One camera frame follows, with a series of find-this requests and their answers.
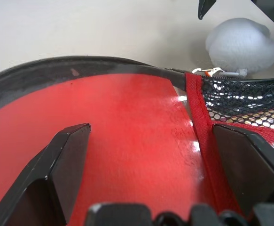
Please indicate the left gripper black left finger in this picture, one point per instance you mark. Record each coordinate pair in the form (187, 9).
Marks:
(45, 169)

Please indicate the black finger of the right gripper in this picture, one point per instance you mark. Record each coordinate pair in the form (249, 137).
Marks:
(205, 8)

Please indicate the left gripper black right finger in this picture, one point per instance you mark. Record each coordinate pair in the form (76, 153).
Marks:
(249, 164)

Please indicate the red and black paddle case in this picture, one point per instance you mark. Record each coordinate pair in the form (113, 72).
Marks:
(198, 106)

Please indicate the red table tennis paddle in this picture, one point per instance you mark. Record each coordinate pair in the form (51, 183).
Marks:
(127, 129)

